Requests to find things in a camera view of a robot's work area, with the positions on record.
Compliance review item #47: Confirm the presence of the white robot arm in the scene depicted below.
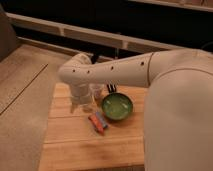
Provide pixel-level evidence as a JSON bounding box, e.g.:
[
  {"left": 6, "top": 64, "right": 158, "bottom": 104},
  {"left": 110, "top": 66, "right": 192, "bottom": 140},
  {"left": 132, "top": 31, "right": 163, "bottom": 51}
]
[{"left": 59, "top": 48, "right": 213, "bottom": 171}]

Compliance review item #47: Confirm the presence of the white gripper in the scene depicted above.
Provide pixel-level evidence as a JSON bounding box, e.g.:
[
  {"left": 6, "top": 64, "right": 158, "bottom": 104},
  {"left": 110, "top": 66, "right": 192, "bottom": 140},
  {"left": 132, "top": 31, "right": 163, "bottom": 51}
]
[{"left": 69, "top": 84, "right": 93, "bottom": 113}]

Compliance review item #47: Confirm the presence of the clear plastic cup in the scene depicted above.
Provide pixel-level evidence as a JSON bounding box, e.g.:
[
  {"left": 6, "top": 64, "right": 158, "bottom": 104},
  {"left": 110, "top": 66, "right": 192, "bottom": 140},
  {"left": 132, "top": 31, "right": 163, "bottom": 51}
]
[{"left": 90, "top": 84, "right": 104, "bottom": 99}]

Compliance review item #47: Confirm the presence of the green bowl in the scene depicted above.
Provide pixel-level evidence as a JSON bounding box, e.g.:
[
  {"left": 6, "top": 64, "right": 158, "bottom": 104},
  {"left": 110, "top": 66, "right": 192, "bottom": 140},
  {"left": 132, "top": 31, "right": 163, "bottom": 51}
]
[{"left": 101, "top": 93, "right": 133, "bottom": 121}]

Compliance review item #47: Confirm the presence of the orange and blue packet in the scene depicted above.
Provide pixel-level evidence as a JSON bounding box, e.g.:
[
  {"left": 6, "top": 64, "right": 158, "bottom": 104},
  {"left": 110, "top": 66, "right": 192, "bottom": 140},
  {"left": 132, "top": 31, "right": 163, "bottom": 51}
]
[{"left": 88, "top": 112, "right": 108, "bottom": 134}]

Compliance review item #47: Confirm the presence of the wooden board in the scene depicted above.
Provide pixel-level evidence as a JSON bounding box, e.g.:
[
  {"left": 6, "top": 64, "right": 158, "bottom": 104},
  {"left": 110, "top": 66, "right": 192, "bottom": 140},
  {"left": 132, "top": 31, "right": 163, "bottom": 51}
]
[{"left": 38, "top": 83, "right": 146, "bottom": 171}]

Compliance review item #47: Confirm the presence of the black striped object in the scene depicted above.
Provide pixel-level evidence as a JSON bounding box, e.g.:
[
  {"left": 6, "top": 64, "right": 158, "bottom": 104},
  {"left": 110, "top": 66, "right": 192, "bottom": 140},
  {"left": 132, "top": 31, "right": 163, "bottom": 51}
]
[{"left": 107, "top": 84, "right": 117, "bottom": 93}]

